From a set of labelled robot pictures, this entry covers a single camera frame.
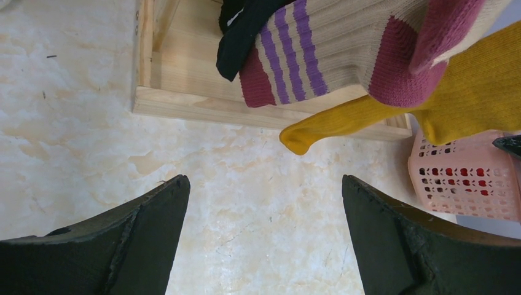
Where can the pink plastic laundry basket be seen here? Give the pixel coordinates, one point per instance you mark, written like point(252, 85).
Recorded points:
point(467, 177)

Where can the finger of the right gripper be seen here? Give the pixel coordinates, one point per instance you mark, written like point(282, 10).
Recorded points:
point(509, 144)

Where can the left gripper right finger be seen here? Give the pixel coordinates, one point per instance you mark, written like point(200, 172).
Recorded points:
point(401, 249)

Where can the black sock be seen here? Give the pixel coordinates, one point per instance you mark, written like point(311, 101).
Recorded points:
point(240, 22)

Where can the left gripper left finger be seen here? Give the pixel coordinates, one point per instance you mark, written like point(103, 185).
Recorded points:
point(129, 249)

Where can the mustard yellow sock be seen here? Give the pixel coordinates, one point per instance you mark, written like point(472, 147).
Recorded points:
point(479, 91)

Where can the beige maroon striped sock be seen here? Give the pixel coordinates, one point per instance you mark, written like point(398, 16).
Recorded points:
point(397, 51)

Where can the wooden drying rack frame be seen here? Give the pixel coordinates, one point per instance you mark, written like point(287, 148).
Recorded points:
point(176, 76)

